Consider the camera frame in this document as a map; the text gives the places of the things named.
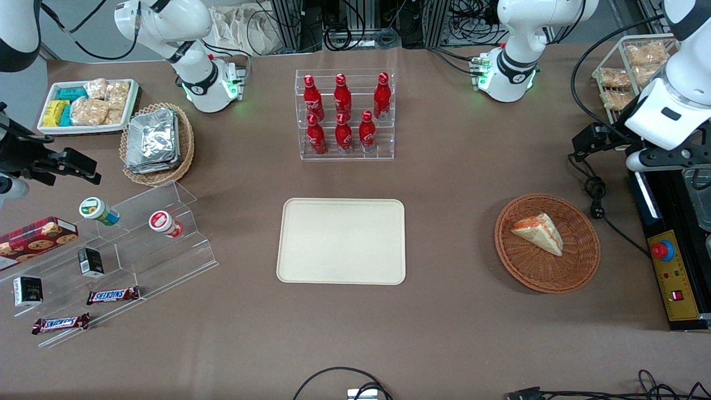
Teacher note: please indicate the cup with red lid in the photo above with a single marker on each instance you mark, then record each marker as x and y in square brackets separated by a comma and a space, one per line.
[164, 223]

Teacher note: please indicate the white cloth bag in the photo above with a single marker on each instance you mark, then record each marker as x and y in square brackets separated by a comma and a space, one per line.
[244, 30]

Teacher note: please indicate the clear plastic container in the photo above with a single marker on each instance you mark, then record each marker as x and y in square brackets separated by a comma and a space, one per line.
[701, 200]

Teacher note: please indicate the brown Snickers bar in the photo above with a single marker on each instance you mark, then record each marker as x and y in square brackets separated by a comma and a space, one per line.
[61, 323]
[113, 295]

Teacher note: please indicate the red emergency stop button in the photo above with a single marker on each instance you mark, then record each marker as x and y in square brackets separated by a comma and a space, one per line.
[662, 251]

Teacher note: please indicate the yellow snack packet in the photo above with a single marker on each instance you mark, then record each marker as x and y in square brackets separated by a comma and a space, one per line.
[54, 113]

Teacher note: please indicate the silver foil packet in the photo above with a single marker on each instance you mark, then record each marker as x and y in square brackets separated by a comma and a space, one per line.
[162, 166]
[153, 133]

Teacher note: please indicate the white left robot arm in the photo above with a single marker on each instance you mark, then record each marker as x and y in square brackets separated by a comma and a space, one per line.
[516, 33]

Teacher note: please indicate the small black white carton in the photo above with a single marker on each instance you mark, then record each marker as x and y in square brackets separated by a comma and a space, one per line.
[28, 291]

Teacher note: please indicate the small grey device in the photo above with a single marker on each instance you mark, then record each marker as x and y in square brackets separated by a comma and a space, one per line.
[362, 395]

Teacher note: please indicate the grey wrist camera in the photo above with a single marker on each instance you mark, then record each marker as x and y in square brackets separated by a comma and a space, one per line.
[12, 190]
[666, 164]

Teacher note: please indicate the cup with green lid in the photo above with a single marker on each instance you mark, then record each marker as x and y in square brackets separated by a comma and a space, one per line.
[97, 210]

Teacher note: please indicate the clear acrylic bottle rack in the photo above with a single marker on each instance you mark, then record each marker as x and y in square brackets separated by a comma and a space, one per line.
[355, 156]

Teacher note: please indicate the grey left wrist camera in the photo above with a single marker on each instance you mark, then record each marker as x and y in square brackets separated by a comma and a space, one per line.
[666, 164]

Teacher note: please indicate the red cola bottle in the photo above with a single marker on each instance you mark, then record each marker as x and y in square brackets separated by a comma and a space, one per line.
[344, 136]
[381, 97]
[316, 139]
[343, 97]
[311, 100]
[367, 133]

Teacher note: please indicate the teal snack packet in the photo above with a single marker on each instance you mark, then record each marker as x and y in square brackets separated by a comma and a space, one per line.
[72, 94]
[66, 115]

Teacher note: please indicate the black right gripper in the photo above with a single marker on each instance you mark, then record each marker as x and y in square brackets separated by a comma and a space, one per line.
[18, 156]

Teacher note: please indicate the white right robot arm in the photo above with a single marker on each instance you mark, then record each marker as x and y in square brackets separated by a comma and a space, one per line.
[166, 28]

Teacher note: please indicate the brown round wicker basket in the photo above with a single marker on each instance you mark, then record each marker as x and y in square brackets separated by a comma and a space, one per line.
[577, 266]

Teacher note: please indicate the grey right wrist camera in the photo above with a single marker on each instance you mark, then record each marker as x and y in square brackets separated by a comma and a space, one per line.
[12, 190]

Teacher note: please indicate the aluminium frame post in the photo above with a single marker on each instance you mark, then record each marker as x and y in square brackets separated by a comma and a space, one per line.
[439, 22]
[286, 25]

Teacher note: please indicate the red cookie box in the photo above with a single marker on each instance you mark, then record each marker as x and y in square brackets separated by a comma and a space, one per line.
[33, 239]

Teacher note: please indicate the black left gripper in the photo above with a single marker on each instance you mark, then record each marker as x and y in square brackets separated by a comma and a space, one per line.
[626, 135]

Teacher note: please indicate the clear bag of rice crackers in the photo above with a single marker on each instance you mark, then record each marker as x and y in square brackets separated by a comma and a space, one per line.
[614, 78]
[647, 74]
[647, 54]
[617, 100]

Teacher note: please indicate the light tan wicker basket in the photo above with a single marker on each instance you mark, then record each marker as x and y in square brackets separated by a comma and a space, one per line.
[186, 150]

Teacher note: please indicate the white rectangular snack tray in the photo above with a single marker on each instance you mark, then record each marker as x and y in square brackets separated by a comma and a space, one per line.
[50, 129]

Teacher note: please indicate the triangular sandwich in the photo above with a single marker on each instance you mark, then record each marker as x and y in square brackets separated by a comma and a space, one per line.
[539, 233]

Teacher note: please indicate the clear acrylic stepped display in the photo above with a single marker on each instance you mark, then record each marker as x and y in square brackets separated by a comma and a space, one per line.
[166, 266]

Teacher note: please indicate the black machine with yellow panel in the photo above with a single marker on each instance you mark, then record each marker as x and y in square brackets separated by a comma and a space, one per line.
[675, 211]

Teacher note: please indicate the beige plastic tray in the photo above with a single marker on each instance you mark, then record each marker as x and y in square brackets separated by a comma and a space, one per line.
[341, 241]

